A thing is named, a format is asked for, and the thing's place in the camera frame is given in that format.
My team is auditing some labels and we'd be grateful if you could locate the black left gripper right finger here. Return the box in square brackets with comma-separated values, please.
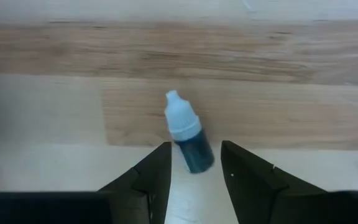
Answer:
[221, 140, 328, 224]

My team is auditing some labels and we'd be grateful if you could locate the blue ink dropper bottle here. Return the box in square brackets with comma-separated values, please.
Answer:
[163, 90, 216, 174]

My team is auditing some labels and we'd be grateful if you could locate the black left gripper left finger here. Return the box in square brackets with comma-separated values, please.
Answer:
[97, 142, 173, 224]

